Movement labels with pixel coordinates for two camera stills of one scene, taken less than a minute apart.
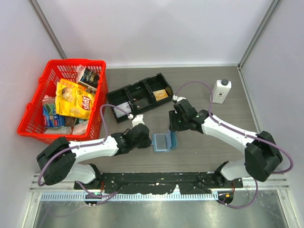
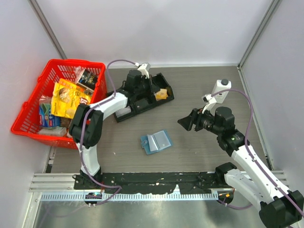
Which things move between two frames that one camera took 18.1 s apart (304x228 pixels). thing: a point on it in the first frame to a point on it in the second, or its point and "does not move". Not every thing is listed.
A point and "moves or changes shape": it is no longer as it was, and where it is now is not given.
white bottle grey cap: (221, 89) does not move
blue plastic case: (164, 142) moves or changes shape
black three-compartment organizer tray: (139, 96) does not move
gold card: (160, 94) does not move
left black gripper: (147, 142) to (150, 82)
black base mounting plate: (160, 183) does not move
